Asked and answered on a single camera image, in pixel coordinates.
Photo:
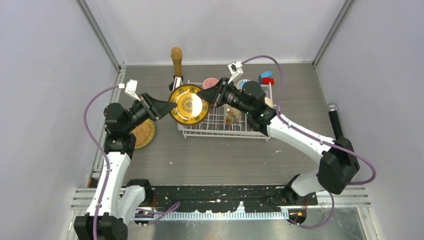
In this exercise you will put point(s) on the blue ceramic mug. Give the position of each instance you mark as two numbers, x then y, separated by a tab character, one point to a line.
239	85

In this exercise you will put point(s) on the red blue toy brick stack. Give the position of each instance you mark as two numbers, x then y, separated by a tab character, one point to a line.
266	78

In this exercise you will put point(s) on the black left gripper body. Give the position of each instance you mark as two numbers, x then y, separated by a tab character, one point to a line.
141	112

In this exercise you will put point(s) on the white wire dish rack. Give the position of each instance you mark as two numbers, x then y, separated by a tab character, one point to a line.
214	126

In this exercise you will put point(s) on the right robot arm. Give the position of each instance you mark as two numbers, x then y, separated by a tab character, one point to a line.
337	165

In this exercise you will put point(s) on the white floral bowl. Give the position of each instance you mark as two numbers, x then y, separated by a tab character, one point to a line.
231	115

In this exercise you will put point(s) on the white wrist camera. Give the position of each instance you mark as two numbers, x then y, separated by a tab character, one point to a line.
236	71
130	88

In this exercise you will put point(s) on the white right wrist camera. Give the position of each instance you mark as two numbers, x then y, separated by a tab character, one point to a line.
236	71

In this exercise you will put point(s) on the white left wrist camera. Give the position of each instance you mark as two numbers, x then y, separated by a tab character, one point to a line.
130	88

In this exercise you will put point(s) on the cream green ceramic mug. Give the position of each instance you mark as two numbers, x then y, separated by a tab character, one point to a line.
268	101

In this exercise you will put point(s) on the small yellow patterned plate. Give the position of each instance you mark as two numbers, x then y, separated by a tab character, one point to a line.
190	108

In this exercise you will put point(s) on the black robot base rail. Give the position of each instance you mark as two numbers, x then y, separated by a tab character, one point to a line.
165	201

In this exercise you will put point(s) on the large yellow woven plate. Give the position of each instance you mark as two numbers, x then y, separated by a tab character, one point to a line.
144	133

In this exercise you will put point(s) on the pink ceramic mug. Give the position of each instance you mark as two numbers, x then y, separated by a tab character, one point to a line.
209	82

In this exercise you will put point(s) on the black microphone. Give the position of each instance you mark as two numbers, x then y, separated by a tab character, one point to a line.
332	110

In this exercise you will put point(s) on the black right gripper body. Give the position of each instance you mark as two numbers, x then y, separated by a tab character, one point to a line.
228	95

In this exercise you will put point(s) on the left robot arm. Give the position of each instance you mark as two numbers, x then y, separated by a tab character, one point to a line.
110	211

